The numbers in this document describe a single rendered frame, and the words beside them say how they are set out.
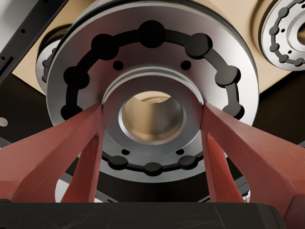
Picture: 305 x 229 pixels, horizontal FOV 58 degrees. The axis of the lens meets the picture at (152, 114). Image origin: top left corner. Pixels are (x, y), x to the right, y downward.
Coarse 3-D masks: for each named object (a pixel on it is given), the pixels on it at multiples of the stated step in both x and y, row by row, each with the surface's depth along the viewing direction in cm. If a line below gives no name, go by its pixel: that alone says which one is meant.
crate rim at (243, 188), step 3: (246, 183) 34; (240, 186) 35; (243, 186) 35; (246, 186) 35; (240, 189) 35; (243, 189) 35; (246, 189) 35; (249, 189) 35; (240, 192) 36; (243, 192) 36
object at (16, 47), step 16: (48, 0) 21; (64, 0) 21; (32, 16) 21; (48, 16) 22; (16, 32) 22; (32, 32) 22; (16, 48) 23; (0, 64) 24; (0, 80) 25; (0, 144) 29; (304, 144) 31; (64, 176) 33; (240, 176) 34; (96, 192) 35; (208, 192) 36
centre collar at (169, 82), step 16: (128, 80) 12; (144, 80) 12; (160, 80) 12; (176, 80) 12; (112, 96) 12; (128, 96) 12; (176, 96) 12; (192, 96) 12; (112, 112) 13; (192, 112) 13; (112, 128) 13; (128, 128) 14; (176, 128) 14; (192, 128) 13; (128, 144) 14; (144, 144) 14; (160, 144) 14; (176, 144) 14
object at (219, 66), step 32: (160, 0) 11; (96, 32) 11; (128, 32) 11; (160, 32) 11; (192, 32) 11; (224, 32) 11; (64, 64) 12; (96, 64) 12; (128, 64) 12; (160, 64) 12; (192, 64) 12; (224, 64) 12; (64, 96) 13; (96, 96) 13; (224, 96) 13; (256, 96) 13; (128, 160) 15; (160, 160) 15; (192, 160) 16
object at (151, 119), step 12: (132, 108) 15; (144, 108) 16; (156, 108) 16; (168, 108) 16; (180, 108) 14; (132, 120) 14; (144, 120) 15; (156, 120) 15; (168, 120) 15; (144, 132) 14; (156, 132) 14
